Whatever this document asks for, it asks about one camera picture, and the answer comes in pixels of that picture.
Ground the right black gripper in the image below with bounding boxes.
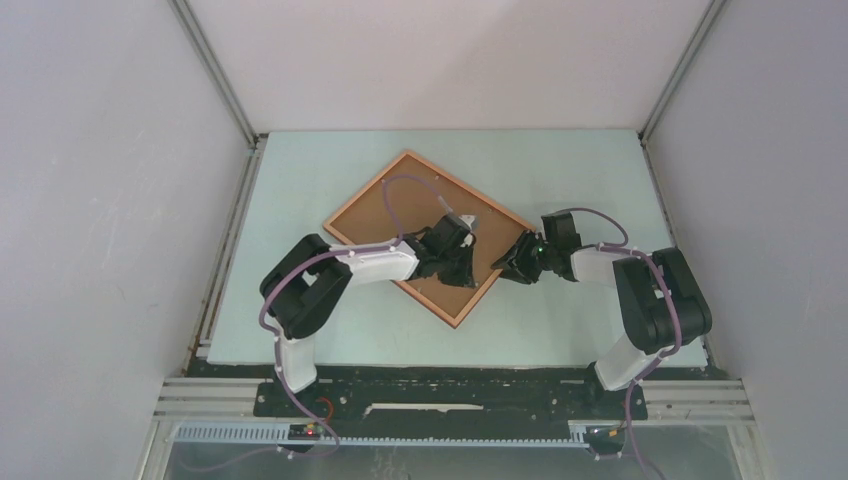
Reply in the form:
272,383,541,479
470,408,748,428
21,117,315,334
490,229,556,286

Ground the brown cardboard backing board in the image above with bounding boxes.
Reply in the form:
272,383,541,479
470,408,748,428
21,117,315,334
329,157,529,322

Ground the wooden picture frame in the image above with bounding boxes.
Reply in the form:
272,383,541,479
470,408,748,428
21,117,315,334
322,149,537,330

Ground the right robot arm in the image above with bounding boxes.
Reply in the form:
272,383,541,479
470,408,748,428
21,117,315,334
492,208,713,418

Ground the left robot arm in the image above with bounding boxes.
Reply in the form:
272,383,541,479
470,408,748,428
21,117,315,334
259,213,477,417

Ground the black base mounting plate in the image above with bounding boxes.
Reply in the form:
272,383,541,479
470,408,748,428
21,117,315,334
253,366,648,441

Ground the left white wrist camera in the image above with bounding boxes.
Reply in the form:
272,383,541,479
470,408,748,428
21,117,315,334
459,214,479,231

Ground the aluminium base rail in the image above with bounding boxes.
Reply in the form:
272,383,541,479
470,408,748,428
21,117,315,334
153,378,755,441

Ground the right corner aluminium post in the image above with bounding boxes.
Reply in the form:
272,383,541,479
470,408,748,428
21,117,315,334
639,0,729,147

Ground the corner aluminium post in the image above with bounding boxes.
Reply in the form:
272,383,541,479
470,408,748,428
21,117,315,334
168,0,261,148
639,0,729,147

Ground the left corner aluminium post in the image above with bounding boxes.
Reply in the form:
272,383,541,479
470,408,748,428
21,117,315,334
168,0,261,148

